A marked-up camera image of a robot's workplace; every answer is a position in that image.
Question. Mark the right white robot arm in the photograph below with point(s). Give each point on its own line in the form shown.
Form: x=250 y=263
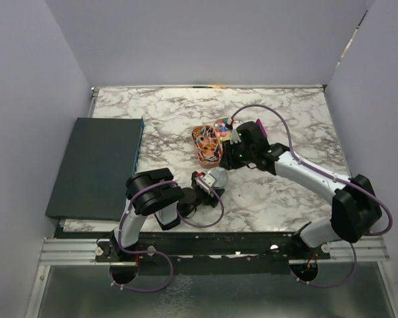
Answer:
x=354 y=209

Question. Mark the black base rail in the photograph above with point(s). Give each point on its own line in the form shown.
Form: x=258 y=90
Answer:
x=155 y=254

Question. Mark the dark blue box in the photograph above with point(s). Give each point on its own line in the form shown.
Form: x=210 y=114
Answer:
x=100 y=157

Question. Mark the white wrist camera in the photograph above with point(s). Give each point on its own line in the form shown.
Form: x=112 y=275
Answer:
x=205 y=181
x=235 y=137

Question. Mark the tan tray of star candies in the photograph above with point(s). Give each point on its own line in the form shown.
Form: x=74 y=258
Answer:
x=223 y=127

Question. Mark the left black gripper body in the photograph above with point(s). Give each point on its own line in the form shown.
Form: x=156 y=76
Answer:
x=203 y=199

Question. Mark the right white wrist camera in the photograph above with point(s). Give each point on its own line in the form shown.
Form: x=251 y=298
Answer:
x=235 y=137

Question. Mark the silver jar lid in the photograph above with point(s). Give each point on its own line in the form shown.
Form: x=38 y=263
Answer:
x=220 y=175

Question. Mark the aluminium extrusion rail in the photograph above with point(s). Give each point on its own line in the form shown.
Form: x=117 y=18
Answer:
x=68 y=252

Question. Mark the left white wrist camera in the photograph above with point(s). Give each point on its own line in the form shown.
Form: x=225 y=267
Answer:
x=205 y=181

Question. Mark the purple plastic scoop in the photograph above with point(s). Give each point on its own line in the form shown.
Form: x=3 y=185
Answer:
x=260 y=125

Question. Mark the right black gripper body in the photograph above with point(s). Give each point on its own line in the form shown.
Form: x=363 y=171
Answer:
x=237 y=156

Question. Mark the pink tray of lollipops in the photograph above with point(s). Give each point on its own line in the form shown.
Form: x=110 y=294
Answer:
x=207 y=145

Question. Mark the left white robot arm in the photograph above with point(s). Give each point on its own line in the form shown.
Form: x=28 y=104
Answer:
x=156 y=193

